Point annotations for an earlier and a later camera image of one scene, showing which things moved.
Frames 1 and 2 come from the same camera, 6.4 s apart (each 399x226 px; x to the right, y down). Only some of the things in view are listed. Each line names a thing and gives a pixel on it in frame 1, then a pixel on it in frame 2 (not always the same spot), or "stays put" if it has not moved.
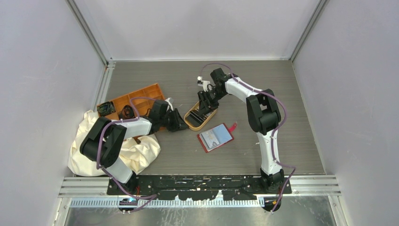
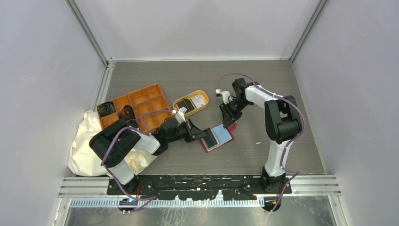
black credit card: x=196 y=117 to x=210 y=140
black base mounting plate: x=228 y=188 stays put
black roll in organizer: x=127 y=112 stays put
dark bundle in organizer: x=106 y=108 stays put
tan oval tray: x=195 y=120 to x=194 y=102
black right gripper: x=207 y=106 to x=229 y=117
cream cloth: x=137 y=155 stays put
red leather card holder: x=216 y=137 stays put
